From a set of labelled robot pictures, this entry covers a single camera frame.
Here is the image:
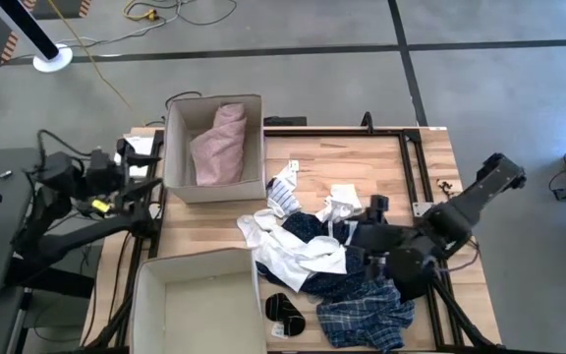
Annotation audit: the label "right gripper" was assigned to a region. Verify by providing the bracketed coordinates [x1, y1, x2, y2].
[351, 194, 412, 280]

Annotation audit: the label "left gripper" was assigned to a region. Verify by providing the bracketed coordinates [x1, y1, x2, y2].
[85, 149, 164, 204]

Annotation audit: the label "navy dotted garment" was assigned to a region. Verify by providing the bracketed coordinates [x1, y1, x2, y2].
[256, 210, 392, 296]

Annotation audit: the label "blue plaid shorts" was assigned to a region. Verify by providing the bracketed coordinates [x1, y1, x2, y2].
[315, 277, 416, 351]

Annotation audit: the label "pink garment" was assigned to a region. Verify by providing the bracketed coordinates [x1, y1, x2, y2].
[189, 101, 248, 187]

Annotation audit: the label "white shirt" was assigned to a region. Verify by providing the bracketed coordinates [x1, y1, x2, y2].
[237, 208, 348, 292]

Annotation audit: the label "blue white striped sock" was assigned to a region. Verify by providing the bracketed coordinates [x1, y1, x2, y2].
[265, 164, 304, 218]

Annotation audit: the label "black sock with white stripes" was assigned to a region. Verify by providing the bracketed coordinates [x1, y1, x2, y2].
[264, 292, 308, 338]

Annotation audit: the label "white booklet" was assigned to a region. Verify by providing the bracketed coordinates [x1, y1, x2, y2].
[113, 135, 155, 179]

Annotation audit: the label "upper cardboard box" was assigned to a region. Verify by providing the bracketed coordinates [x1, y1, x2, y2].
[163, 93, 267, 204]

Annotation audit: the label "cardboard box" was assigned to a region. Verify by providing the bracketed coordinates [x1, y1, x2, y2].
[163, 93, 267, 204]
[129, 247, 268, 354]

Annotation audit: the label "white pole with round base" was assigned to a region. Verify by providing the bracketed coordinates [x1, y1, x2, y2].
[0, 0, 74, 74]

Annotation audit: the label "black rectangular block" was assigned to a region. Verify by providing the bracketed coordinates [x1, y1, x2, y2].
[262, 116, 308, 128]

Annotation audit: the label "lower cardboard box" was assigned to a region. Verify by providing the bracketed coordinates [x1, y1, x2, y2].
[129, 247, 268, 354]

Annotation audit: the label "black cable loop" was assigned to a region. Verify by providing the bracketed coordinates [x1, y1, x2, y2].
[164, 90, 203, 112]

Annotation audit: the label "black aluminium table frame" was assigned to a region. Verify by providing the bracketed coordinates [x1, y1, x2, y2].
[84, 111, 505, 354]

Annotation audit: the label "thin yellow cable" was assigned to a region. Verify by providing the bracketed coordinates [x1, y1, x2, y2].
[46, 0, 137, 112]

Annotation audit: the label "grey floor cable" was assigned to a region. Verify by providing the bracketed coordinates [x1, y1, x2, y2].
[0, 0, 239, 73]

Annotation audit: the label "yellow extension cord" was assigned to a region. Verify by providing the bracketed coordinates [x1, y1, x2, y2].
[124, 0, 160, 24]

